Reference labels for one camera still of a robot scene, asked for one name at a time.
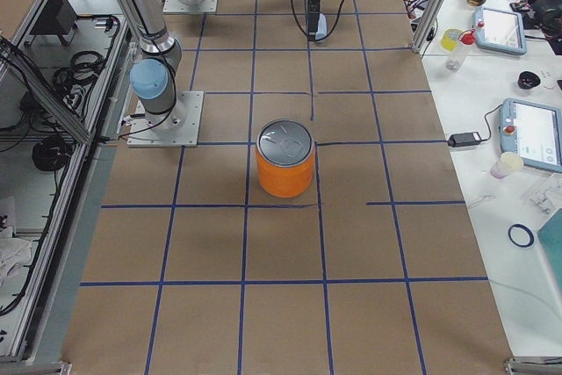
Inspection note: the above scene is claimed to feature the light blue plastic cup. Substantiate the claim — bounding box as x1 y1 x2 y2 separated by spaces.
315 13 328 42

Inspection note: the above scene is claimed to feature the white paper cup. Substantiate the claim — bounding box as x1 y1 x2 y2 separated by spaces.
490 151 524 179

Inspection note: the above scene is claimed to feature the clear bottle red cap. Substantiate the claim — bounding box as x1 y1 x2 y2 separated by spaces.
445 29 476 71

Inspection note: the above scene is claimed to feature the orange canister with grey lid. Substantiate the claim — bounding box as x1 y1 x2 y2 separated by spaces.
256 119 315 198

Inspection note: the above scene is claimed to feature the upper teach pendant tablet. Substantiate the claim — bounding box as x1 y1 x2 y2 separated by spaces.
473 6 527 55

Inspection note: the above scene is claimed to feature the teach pendant tablet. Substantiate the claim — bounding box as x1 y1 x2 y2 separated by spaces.
473 6 527 55
499 98 561 173

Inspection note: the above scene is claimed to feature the black power adapter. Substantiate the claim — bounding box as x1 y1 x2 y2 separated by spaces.
447 132 483 148

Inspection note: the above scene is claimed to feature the small black bowl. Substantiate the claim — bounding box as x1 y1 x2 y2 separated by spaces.
517 71 541 90

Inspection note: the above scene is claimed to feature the lower teach pendant tablet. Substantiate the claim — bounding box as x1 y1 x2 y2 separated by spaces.
499 98 561 173

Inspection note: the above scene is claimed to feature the white crumpled cloth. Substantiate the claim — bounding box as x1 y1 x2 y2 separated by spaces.
0 198 34 288

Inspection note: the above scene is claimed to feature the aluminium frame post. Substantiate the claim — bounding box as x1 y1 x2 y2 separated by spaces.
410 0 466 54

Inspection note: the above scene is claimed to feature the blue tape ring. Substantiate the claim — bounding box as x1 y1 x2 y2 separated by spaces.
508 224 535 249

